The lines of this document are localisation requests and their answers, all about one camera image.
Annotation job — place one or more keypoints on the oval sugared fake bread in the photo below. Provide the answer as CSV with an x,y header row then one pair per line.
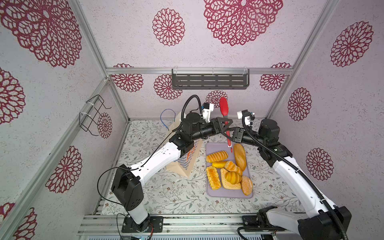
x,y
246,185

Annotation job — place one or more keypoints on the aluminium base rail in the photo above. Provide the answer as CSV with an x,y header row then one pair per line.
x,y
165,225

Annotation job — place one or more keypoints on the triangular fake toast slice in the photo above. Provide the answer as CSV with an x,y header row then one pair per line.
x,y
227,185

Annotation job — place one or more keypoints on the fake croissant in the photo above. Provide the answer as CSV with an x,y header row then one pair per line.
x,y
231,167

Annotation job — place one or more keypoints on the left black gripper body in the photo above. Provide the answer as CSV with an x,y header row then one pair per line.
x,y
207,130

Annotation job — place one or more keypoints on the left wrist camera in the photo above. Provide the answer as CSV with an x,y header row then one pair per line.
x,y
207,109

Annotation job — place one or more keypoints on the long baguette fake bread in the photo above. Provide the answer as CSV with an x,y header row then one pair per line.
x,y
240,156

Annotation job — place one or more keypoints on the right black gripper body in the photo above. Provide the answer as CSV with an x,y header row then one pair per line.
x,y
246,138

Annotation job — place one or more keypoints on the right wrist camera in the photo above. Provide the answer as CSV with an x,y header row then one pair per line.
x,y
247,117

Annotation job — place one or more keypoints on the braided fake bread loaf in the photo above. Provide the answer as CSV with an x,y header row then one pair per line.
x,y
217,157

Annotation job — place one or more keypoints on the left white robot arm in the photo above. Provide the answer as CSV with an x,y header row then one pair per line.
x,y
128,182

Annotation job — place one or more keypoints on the blue checkered paper bag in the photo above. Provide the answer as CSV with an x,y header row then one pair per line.
x,y
185,164

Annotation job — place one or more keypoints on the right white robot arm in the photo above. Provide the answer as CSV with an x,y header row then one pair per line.
x,y
322,219

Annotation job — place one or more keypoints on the lavender plastic tray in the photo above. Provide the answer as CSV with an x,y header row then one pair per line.
x,y
222,192

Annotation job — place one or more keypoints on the dark grey wall shelf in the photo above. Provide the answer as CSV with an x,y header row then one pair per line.
x,y
197,81

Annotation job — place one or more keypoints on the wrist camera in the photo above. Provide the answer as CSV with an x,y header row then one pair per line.
x,y
207,109
247,117

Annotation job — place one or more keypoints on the corn topped fake bread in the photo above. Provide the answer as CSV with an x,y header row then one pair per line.
x,y
213,178

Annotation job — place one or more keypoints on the small yellow fake bread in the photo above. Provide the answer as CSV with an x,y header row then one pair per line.
x,y
219,165

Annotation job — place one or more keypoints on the black wire wall rack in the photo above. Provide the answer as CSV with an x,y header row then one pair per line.
x,y
96,121

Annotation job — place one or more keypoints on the round pumpkin fake bun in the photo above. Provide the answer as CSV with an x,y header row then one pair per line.
x,y
233,178

